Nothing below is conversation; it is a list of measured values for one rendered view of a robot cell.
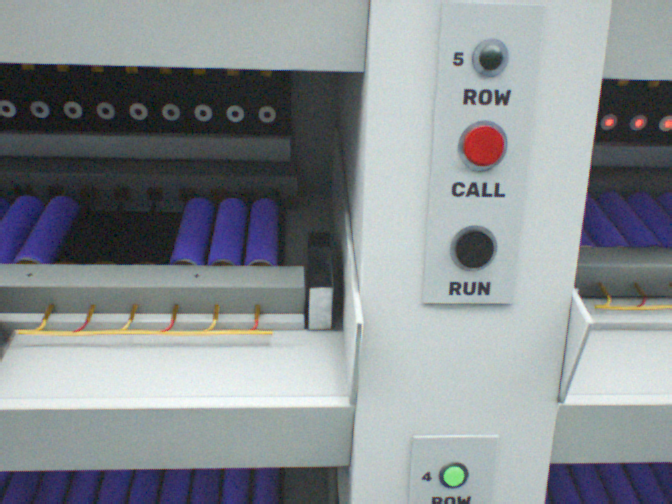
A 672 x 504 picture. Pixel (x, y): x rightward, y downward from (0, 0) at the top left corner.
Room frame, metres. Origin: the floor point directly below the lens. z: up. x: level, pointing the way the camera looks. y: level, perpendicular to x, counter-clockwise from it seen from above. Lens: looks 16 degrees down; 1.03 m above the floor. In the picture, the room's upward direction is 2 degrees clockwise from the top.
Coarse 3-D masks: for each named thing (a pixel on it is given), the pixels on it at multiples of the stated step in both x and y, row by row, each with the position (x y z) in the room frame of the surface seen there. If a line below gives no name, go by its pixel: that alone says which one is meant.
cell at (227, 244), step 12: (228, 204) 0.38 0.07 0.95; (240, 204) 0.38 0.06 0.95; (228, 216) 0.37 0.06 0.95; (240, 216) 0.37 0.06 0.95; (216, 228) 0.36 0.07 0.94; (228, 228) 0.35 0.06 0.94; (240, 228) 0.36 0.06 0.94; (216, 240) 0.35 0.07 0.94; (228, 240) 0.34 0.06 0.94; (240, 240) 0.35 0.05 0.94; (216, 252) 0.33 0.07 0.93; (228, 252) 0.33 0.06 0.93; (240, 252) 0.34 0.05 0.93; (240, 264) 0.33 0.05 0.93
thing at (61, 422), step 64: (320, 256) 0.32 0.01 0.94; (320, 320) 0.30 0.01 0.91; (0, 384) 0.26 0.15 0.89; (64, 384) 0.26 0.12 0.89; (128, 384) 0.26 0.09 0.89; (192, 384) 0.27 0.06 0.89; (256, 384) 0.27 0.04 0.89; (320, 384) 0.27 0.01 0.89; (0, 448) 0.26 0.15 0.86; (64, 448) 0.26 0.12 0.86; (128, 448) 0.26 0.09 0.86; (192, 448) 0.26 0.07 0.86; (256, 448) 0.27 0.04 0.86; (320, 448) 0.27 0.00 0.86
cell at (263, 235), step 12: (264, 204) 0.38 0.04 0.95; (276, 204) 0.39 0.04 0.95; (252, 216) 0.37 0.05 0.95; (264, 216) 0.37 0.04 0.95; (276, 216) 0.38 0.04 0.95; (252, 228) 0.36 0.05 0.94; (264, 228) 0.36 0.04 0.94; (276, 228) 0.36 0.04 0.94; (252, 240) 0.35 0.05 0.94; (264, 240) 0.35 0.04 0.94; (276, 240) 0.35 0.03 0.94; (252, 252) 0.34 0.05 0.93; (264, 252) 0.33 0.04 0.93; (276, 252) 0.34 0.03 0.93; (276, 264) 0.33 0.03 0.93
